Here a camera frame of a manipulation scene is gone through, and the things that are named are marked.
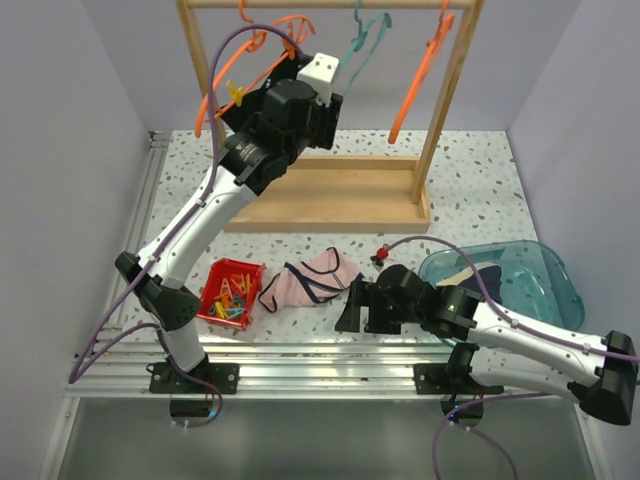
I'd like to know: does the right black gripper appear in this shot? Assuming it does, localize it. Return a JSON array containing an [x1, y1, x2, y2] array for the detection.
[[335, 280, 422, 335]]

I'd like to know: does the pink underwear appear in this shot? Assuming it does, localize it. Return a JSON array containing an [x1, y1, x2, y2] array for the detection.
[[258, 247, 363, 313]]

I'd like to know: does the orange clip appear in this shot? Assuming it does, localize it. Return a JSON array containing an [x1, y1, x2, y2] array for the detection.
[[282, 23, 297, 59]]

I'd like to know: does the black underwear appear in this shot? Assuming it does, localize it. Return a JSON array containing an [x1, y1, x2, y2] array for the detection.
[[220, 54, 313, 132]]

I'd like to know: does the yellow clip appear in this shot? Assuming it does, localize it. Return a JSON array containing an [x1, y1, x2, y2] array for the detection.
[[225, 80, 247, 107]]

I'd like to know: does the orange hanger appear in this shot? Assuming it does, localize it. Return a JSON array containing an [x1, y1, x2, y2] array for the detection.
[[388, 0, 455, 144], [180, 1, 288, 138]]

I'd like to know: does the teal clip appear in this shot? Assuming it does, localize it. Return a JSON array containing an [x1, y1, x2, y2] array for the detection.
[[217, 307, 246, 320]]

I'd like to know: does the teal hanger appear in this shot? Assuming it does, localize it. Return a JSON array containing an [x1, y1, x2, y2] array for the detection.
[[339, 0, 392, 97]]

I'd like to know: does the navy underwear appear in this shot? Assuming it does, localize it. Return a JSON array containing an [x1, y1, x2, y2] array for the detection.
[[437, 262, 502, 304]]

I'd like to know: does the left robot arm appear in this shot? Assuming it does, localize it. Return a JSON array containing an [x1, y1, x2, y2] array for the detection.
[[115, 78, 342, 393]]

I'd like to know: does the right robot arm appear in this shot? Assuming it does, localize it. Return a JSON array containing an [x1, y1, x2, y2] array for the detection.
[[334, 265, 639, 426]]

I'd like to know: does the wooden clothes rack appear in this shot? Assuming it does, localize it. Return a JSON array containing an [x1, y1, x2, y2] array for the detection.
[[174, 0, 486, 235]]

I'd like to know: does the red bin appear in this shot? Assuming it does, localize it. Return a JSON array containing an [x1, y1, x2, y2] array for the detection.
[[196, 258, 266, 331]]

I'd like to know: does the blue transparent tray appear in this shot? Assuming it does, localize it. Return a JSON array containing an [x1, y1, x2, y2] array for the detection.
[[418, 239, 585, 331]]

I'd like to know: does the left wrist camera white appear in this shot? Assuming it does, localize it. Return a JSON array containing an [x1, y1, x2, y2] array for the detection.
[[296, 53, 340, 106]]

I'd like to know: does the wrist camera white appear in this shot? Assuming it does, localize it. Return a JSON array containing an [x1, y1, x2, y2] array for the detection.
[[296, 53, 340, 106], [370, 244, 391, 269]]

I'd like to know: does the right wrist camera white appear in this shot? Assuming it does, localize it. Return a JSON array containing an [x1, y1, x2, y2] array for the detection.
[[370, 244, 391, 269]]

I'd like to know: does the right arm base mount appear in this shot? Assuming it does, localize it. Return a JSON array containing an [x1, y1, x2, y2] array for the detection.
[[413, 343, 504, 396]]

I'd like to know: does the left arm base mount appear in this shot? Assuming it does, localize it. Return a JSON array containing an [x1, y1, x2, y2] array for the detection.
[[146, 360, 240, 395]]

